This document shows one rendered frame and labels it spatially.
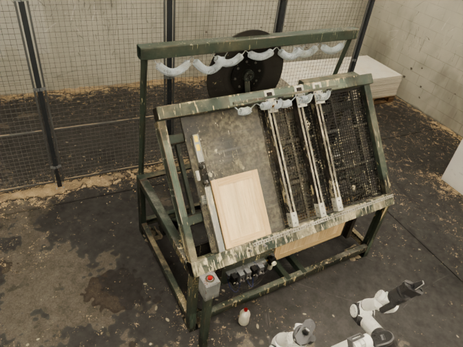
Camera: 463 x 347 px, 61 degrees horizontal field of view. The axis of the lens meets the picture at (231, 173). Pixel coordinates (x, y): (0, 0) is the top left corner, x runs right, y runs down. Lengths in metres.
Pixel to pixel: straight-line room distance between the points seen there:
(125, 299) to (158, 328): 0.44
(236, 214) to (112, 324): 1.52
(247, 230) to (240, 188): 0.35
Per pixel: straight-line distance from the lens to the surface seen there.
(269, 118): 3.40
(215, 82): 3.58
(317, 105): 3.71
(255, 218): 3.34
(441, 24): 8.23
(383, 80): 8.06
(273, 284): 3.99
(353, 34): 4.27
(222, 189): 3.19
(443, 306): 4.77
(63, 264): 4.42
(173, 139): 3.13
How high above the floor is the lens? 3.30
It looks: 37 degrees down
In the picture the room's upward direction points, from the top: 7 degrees clockwise
